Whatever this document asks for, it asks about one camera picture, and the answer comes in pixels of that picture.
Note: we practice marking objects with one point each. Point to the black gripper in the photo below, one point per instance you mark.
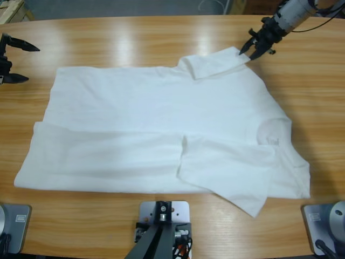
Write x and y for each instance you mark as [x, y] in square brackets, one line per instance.
[269, 32]
[4, 64]

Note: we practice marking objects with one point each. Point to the white polo shirt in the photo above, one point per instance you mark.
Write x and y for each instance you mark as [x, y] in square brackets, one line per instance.
[148, 121]

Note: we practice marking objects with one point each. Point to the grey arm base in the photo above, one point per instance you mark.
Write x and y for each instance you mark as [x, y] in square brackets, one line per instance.
[337, 215]
[19, 234]

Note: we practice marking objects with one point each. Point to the brown cardboard box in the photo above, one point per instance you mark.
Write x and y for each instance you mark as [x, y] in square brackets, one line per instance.
[253, 5]

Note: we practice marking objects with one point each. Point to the wooden pallet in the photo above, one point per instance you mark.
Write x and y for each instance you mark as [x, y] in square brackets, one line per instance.
[10, 13]

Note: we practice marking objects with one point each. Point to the silver black clamp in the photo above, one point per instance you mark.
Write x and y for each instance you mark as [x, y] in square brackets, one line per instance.
[182, 232]
[140, 232]

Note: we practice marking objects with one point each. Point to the grey metal post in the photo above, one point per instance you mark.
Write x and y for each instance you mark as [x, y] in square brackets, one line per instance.
[229, 6]

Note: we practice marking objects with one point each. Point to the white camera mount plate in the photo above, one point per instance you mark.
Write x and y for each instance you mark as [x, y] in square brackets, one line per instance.
[180, 213]

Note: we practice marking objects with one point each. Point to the dark camera post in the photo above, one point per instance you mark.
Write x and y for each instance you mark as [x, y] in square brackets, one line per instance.
[159, 242]

